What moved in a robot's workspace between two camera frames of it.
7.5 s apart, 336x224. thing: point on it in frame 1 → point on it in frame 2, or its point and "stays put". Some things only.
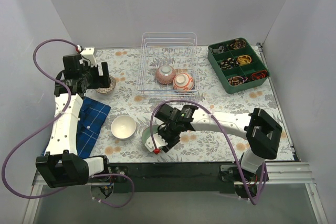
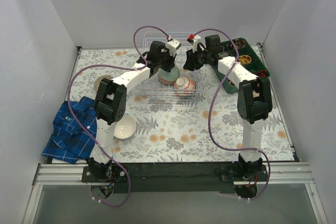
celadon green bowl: [147, 132] → [172, 75]
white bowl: [123, 126] stays put
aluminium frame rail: [276, 173] stays put
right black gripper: [169, 138] → [191, 60]
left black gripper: [98, 76] → [168, 61]
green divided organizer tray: [237, 64] stays put
